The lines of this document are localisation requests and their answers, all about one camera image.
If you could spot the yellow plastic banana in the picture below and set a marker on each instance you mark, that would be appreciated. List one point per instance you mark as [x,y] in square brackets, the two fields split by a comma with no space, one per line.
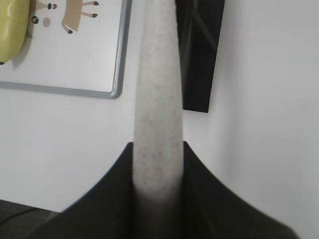
[13,25]

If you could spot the white deer cutting board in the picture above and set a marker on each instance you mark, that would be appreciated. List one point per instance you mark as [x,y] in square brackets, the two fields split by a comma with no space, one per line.
[72,47]

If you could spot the black knife stand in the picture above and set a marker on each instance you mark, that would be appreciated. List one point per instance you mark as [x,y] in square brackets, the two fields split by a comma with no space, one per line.
[198,26]

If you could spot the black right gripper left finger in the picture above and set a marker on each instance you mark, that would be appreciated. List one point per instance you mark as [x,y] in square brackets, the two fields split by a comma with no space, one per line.
[105,212]

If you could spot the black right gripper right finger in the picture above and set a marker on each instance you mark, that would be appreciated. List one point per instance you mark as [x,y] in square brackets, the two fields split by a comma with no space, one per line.
[210,210]

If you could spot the white-handled knife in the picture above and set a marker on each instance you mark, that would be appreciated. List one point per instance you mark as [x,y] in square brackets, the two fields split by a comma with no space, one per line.
[157,157]

